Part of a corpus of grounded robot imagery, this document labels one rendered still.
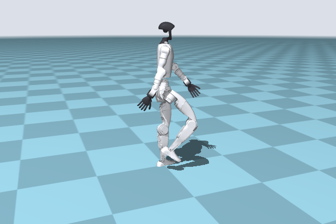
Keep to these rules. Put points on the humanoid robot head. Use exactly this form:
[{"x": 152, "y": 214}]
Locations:
[{"x": 166, "y": 26}]

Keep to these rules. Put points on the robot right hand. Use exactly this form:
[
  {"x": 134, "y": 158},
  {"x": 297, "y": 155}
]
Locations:
[{"x": 146, "y": 101}]

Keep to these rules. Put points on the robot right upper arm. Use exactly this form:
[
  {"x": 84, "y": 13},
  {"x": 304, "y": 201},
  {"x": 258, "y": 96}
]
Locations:
[{"x": 164, "y": 53}]

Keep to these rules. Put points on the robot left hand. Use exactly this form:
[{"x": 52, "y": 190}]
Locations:
[{"x": 192, "y": 88}]

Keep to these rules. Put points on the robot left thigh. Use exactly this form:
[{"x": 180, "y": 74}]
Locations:
[{"x": 165, "y": 112}]

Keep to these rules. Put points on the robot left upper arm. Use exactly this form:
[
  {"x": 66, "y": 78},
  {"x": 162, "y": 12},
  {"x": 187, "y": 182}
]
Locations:
[{"x": 174, "y": 66}]

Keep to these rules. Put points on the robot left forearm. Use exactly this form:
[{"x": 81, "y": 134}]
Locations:
[{"x": 181, "y": 75}]

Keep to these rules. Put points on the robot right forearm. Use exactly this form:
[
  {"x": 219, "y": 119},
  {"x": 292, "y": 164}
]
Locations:
[{"x": 158, "y": 79}]

